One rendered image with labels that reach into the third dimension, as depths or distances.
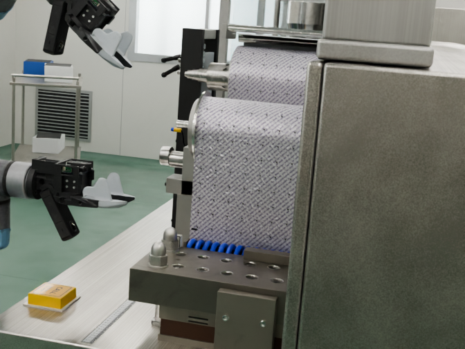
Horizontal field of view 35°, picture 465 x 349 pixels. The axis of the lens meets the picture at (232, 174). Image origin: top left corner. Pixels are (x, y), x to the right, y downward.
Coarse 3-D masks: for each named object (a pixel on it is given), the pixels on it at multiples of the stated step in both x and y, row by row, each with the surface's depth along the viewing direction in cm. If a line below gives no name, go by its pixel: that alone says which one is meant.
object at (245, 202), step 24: (216, 168) 143; (240, 168) 142; (264, 168) 141; (288, 168) 140; (192, 192) 145; (216, 192) 144; (240, 192) 143; (264, 192) 141; (288, 192) 140; (192, 216) 146; (216, 216) 145; (240, 216) 143; (264, 216) 142; (288, 216) 141; (216, 240) 146; (240, 240) 144; (264, 240) 143; (288, 240) 142
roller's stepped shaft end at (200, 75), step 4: (188, 72) 172; (192, 72) 172; (196, 72) 172; (200, 72) 171; (204, 72) 171; (188, 76) 172; (192, 76) 172; (196, 76) 172; (200, 76) 171; (204, 76) 171; (200, 80) 172; (204, 80) 171
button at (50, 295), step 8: (40, 288) 145; (48, 288) 146; (56, 288) 146; (64, 288) 146; (72, 288) 147; (32, 296) 142; (40, 296) 142; (48, 296) 142; (56, 296) 142; (64, 296) 143; (72, 296) 146; (32, 304) 143; (40, 304) 142; (48, 304) 142; (56, 304) 142; (64, 304) 143
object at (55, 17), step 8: (56, 0) 147; (64, 0) 147; (56, 8) 147; (64, 8) 147; (56, 16) 147; (64, 16) 148; (48, 24) 148; (56, 24) 148; (64, 24) 150; (48, 32) 148; (56, 32) 148; (64, 32) 151; (48, 40) 149; (56, 40) 148; (64, 40) 152; (48, 48) 149; (56, 48) 149
